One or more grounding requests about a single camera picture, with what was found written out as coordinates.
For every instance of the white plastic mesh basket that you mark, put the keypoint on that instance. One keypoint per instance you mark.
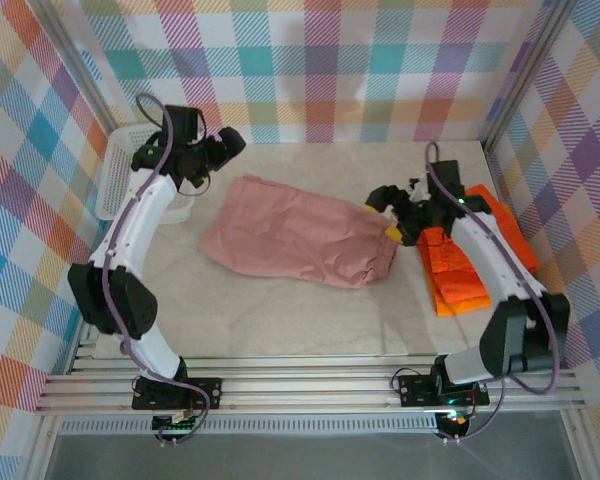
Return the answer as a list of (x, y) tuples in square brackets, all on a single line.
[(117, 170)]

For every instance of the aluminium corner post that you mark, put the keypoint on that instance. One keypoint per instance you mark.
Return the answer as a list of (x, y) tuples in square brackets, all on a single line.
[(525, 75), (75, 65)]

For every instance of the bright red-orange shorts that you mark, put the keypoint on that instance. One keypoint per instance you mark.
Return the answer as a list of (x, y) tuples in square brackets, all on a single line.
[(450, 265)]

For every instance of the aluminium frame bar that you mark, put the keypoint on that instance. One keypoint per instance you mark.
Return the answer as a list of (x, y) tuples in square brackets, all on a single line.
[(577, 445), (40, 450)]

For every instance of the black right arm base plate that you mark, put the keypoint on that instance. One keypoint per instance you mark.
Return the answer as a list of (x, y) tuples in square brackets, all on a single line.
[(415, 390)]

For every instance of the light orange shorts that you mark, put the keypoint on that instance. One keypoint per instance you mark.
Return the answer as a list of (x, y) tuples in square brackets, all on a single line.
[(460, 307)]

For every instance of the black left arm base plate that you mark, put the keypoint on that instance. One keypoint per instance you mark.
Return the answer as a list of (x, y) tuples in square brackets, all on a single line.
[(212, 385)]

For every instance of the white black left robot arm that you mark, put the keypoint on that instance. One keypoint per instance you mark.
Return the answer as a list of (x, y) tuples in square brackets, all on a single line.
[(140, 220)]

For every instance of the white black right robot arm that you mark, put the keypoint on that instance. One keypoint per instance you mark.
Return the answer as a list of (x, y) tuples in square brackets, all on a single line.
[(490, 265)]

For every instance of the aluminium frame rail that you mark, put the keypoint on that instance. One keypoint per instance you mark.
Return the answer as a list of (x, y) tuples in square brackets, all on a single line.
[(305, 385)]

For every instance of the aluminium side rail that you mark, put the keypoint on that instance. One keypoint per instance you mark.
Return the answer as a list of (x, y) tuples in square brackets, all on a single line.
[(85, 350)]

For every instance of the pink shorts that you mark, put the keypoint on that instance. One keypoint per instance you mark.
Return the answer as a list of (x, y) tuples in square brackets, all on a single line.
[(290, 235)]

